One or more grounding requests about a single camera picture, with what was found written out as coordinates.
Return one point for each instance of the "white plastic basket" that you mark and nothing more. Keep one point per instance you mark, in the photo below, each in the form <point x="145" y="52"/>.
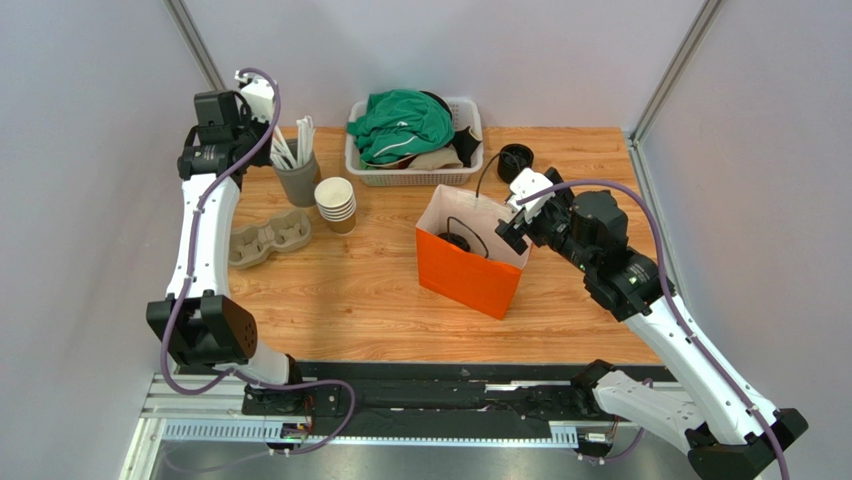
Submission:
<point x="465" y="113"/>

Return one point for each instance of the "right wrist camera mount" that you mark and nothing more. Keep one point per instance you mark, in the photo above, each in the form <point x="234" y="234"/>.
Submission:
<point x="528" y="194"/>

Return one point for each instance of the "stack of paper cups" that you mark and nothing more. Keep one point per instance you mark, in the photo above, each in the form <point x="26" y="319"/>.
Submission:
<point x="335" y="200"/>

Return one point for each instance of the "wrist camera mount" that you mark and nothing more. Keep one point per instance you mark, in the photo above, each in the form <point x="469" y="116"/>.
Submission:
<point x="528" y="194"/>
<point x="259" y="94"/>

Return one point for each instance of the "black plastic cup lid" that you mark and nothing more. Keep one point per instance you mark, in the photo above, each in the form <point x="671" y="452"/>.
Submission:
<point x="456" y="240"/>

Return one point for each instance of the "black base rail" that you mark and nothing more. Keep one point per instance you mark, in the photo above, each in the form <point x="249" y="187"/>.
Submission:
<point x="392" y="403"/>

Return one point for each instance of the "grey straw holder cup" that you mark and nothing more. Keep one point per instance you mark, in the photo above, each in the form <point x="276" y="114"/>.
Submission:
<point x="299" y="183"/>

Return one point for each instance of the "white wrapped straws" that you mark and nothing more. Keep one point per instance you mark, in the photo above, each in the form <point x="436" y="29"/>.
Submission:
<point x="285" y="157"/>

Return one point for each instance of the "orange paper bag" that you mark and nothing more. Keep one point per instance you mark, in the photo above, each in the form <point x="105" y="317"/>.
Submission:
<point x="487" y="278"/>

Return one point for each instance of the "black cloth in basket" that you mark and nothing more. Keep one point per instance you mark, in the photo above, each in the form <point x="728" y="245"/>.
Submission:
<point x="465" y="142"/>

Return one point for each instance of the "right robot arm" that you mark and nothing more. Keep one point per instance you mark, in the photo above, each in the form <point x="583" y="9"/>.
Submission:
<point x="724" y="426"/>

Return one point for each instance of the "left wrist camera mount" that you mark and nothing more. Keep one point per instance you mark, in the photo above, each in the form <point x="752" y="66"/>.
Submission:
<point x="259" y="94"/>

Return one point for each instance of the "green garment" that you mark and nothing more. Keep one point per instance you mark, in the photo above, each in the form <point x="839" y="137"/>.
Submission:
<point x="399" y="123"/>

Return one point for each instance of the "grey pulp carrier stack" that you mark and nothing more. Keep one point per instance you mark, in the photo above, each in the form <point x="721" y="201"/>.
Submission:
<point x="284" y="232"/>

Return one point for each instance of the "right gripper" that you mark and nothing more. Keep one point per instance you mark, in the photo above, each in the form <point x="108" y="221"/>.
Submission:
<point x="521" y="221"/>

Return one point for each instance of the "beige cloth in basket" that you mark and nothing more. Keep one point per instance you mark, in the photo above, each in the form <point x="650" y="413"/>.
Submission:
<point x="435" y="160"/>

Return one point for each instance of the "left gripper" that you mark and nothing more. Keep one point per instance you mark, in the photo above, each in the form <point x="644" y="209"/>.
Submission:
<point x="262" y="158"/>

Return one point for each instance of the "stack of black lids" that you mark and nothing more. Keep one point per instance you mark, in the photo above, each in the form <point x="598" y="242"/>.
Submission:
<point x="512" y="159"/>

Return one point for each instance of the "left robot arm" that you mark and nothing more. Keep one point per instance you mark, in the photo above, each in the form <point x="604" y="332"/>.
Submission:
<point x="205" y="335"/>

